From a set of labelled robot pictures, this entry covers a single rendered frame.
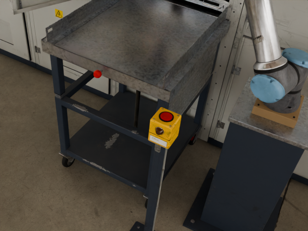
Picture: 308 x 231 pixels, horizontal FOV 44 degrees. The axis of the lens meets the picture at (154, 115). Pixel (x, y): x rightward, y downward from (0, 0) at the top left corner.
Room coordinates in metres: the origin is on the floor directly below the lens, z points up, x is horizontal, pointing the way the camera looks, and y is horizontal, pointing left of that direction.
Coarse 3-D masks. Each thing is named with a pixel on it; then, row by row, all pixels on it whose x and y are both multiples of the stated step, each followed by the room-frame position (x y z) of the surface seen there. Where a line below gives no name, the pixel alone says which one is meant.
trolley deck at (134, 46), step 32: (128, 0) 1.84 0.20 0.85; (160, 0) 1.88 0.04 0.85; (96, 32) 1.49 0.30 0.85; (128, 32) 1.52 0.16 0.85; (160, 32) 1.56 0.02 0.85; (192, 32) 1.59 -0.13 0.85; (224, 32) 1.67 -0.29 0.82; (96, 64) 1.26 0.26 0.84; (128, 64) 1.27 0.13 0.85; (160, 64) 1.30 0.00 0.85; (192, 64) 1.32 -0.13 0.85; (160, 96) 1.14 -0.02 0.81
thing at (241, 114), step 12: (240, 96) 1.27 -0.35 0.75; (252, 96) 1.28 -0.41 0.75; (240, 108) 1.19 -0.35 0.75; (252, 108) 1.20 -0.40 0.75; (228, 120) 1.13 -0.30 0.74; (240, 120) 1.12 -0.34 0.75; (252, 120) 1.13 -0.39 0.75; (264, 120) 1.14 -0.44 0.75; (300, 120) 1.16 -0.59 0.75; (264, 132) 1.07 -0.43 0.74; (276, 132) 1.07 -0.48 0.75; (288, 132) 1.08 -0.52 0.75; (300, 132) 1.09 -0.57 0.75; (300, 144) 1.03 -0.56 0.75
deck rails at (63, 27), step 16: (96, 0) 1.69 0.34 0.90; (112, 0) 1.81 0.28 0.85; (64, 16) 1.47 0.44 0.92; (80, 16) 1.57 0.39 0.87; (224, 16) 1.74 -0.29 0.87; (48, 32) 1.37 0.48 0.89; (64, 32) 1.45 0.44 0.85; (208, 32) 1.54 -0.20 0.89; (192, 48) 1.37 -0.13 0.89; (176, 64) 1.23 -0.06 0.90; (160, 80) 1.18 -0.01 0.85
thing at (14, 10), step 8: (16, 0) 1.61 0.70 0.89; (24, 0) 1.63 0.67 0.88; (32, 0) 1.66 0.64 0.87; (40, 0) 1.69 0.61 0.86; (48, 0) 1.72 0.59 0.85; (56, 0) 1.72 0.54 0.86; (64, 0) 1.75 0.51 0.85; (16, 8) 1.58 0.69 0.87; (24, 8) 1.60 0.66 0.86; (32, 8) 1.63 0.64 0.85
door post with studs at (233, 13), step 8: (232, 0) 1.76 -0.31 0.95; (240, 0) 1.74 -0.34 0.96; (232, 8) 1.75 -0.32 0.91; (240, 8) 1.73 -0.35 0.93; (232, 16) 1.74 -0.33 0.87; (232, 24) 1.74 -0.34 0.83; (232, 32) 1.74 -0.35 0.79; (232, 40) 1.73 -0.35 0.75; (224, 48) 1.74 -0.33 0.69; (224, 56) 1.74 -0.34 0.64; (224, 64) 1.74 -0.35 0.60; (224, 72) 1.73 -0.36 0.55; (216, 80) 1.74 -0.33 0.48; (216, 88) 1.74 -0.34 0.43; (216, 96) 1.73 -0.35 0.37; (208, 112) 1.74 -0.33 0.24; (208, 120) 1.74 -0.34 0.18; (208, 128) 1.73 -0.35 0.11
